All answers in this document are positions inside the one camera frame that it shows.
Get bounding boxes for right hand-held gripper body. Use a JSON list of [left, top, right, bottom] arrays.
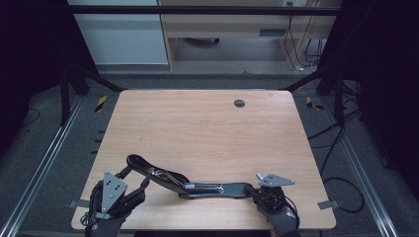
[[253, 172, 295, 213]]

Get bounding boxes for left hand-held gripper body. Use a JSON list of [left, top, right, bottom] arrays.
[[96, 171, 146, 220]]

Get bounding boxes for person's right hand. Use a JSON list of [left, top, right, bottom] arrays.
[[257, 202, 301, 237]]

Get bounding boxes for person's left hand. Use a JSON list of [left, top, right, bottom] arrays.
[[84, 182, 126, 237]]

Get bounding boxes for grey metal tab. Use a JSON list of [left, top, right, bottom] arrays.
[[67, 198, 91, 210], [317, 199, 340, 211]]

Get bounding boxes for yellow black tape strip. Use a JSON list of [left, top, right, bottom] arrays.
[[94, 94, 109, 114], [305, 96, 324, 112]]

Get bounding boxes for white panel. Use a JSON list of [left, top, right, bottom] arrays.
[[67, 0, 170, 66]]

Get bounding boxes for black curtain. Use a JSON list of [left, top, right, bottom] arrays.
[[0, 0, 100, 156], [317, 0, 419, 198]]

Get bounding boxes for light wooden desk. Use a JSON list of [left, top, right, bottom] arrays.
[[157, 0, 342, 71]]

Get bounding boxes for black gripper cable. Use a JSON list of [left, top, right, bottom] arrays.
[[285, 196, 301, 229]]

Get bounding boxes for aluminium floor rail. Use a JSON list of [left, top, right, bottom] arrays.
[[0, 95, 85, 237], [320, 97, 401, 237]]

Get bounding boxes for black metal frame strut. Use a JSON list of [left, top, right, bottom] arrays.
[[280, 67, 337, 93], [70, 63, 126, 93]]

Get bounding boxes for thin black floor cable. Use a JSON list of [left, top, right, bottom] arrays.
[[23, 108, 42, 127]]

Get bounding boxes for hanging desk cables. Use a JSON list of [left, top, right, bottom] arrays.
[[284, 1, 323, 72]]

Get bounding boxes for black horizontal frame bar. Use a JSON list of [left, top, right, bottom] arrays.
[[67, 5, 342, 16]]

